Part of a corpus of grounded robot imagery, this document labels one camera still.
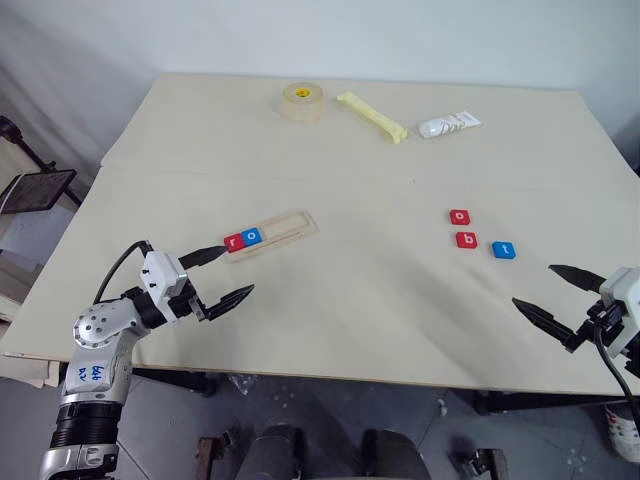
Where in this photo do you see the white red-patterned shoe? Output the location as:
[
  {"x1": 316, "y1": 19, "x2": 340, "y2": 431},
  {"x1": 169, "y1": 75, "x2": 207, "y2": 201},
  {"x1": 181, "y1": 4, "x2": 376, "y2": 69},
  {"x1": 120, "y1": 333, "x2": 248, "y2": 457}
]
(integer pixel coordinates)
[{"x1": 603, "y1": 402, "x2": 640, "y2": 459}]

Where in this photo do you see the white squeeze tube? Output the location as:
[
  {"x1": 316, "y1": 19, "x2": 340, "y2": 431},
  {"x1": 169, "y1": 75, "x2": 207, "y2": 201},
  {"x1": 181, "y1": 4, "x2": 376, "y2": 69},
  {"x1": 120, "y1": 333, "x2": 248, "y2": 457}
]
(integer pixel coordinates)
[{"x1": 417, "y1": 110, "x2": 483, "y2": 141}]

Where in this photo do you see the yellow long packet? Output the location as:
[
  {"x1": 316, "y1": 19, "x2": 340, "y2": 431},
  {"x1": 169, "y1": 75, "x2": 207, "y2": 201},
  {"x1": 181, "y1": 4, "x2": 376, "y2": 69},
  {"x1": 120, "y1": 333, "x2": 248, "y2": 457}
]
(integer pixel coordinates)
[{"x1": 336, "y1": 91, "x2": 409, "y2": 146}]

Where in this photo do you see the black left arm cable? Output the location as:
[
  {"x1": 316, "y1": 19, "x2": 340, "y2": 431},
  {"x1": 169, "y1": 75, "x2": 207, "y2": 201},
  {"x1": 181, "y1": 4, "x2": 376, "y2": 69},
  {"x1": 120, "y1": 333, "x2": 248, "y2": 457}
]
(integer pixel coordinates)
[{"x1": 92, "y1": 239, "x2": 154, "y2": 306}]

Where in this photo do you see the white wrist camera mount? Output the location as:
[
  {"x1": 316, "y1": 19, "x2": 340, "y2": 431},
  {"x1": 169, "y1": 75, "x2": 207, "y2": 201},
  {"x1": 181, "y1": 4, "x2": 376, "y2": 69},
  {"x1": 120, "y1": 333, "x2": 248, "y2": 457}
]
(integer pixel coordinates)
[
  {"x1": 598, "y1": 266, "x2": 640, "y2": 354},
  {"x1": 140, "y1": 250, "x2": 190, "y2": 327}
]

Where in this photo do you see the black table frame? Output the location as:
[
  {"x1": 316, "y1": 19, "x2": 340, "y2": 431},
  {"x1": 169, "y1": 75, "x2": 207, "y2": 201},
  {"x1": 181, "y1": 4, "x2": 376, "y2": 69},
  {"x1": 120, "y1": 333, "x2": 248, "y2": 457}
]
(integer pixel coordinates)
[{"x1": 130, "y1": 367, "x2": 640, "y2": 416}]

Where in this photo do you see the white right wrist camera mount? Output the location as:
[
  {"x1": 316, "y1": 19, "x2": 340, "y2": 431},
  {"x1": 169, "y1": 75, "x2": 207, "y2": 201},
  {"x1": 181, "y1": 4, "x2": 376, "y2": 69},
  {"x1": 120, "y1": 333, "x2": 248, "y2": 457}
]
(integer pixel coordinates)
[{"x1": 598, "y1": 266, "x2": 640, "y2": 354}]

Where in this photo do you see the clear tape roll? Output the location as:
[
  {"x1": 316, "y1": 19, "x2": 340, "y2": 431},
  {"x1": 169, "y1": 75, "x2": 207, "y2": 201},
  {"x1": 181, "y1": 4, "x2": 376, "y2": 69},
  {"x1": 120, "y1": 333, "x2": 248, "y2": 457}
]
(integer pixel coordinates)
[{"x1": 281, "y1": 82, "x2": 325, "y2": 123}]

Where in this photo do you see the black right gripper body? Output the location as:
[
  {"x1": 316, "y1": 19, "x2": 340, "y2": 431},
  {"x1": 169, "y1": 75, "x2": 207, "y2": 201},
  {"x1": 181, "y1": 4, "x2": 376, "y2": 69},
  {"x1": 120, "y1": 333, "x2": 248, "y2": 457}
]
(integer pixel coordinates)
[{"x1": 578, "y1": 298, "x2": 627, "y2": 354}]

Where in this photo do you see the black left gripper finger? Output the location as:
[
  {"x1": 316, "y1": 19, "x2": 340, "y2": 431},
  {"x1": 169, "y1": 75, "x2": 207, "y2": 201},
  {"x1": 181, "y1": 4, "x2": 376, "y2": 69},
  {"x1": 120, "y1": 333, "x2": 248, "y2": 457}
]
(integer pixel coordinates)
[
  {"x1": 204, "y1": 283, "x2": 257, "y2": 322},
  {"x1": 178, "y1": 245, "x2": 228, "y2": 271}
]

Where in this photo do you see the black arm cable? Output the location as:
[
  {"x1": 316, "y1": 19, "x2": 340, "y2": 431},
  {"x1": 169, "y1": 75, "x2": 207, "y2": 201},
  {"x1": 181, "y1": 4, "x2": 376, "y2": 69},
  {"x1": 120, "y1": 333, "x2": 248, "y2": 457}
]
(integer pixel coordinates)
[
  {"x1": 594, "y1": 324, "x2": 640, "y2": 419},
  {"x1": 92, "y1": 239, "x2": 154, "y2": 306}
]

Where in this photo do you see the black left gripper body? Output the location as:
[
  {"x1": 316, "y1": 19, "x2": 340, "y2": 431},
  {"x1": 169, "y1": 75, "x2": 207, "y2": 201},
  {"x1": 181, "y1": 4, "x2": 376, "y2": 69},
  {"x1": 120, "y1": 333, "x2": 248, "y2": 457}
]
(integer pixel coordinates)
[{"x1": 168, "y1": 277, "x2": 211, "y2": 325}]

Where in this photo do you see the blue letter tile t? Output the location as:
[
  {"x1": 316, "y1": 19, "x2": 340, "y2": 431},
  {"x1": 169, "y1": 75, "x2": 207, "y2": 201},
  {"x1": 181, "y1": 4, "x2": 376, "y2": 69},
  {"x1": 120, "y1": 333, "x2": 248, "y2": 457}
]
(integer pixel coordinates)
[{"x1": 490, "y1": 240, "x2": 519, "y2": 262}]

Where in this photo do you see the wooden letter tray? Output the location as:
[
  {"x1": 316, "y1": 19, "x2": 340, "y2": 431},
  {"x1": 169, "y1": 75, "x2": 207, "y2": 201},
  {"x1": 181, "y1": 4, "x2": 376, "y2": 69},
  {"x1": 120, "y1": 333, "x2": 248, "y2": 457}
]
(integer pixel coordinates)
[{"x1": 221, "y1": 210, "x2": 320, "y2": 265}]

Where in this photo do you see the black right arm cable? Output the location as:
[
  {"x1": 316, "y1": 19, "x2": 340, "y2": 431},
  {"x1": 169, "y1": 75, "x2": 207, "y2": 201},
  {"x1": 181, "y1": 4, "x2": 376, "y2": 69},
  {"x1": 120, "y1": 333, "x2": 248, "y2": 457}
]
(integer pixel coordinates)
[{"x1": 594, "y1": 324, "x2": 640, "y2": 419}]

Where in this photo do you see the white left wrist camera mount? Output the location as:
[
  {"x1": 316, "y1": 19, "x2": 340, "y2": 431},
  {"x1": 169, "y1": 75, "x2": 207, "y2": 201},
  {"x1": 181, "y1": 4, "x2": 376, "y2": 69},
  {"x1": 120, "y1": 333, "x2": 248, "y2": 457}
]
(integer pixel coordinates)
[{"x1": 140, "y1": 250, "x2": 190, "y2": 327}]

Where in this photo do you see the dark rounded shape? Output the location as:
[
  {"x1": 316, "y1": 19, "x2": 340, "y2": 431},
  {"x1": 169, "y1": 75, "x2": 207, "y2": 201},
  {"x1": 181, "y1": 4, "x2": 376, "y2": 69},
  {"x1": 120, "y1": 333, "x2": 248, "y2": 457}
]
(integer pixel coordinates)
[
  {"x1": 359, "y1": 428, "x2": 427, "y2": 480},
  {"x1": 234, "y1": 423, "x2": 307, "y2": 480}
]

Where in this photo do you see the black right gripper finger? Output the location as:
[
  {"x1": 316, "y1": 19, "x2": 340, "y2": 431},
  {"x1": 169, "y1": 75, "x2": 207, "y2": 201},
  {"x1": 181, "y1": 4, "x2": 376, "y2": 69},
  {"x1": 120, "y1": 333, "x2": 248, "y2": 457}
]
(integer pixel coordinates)
[
  {"x1": 511, "y1": 297, "x2": 587, "y2": 355},
  {"x1": 547, "y1": 264, "x2": 609, "y2": 293}
]

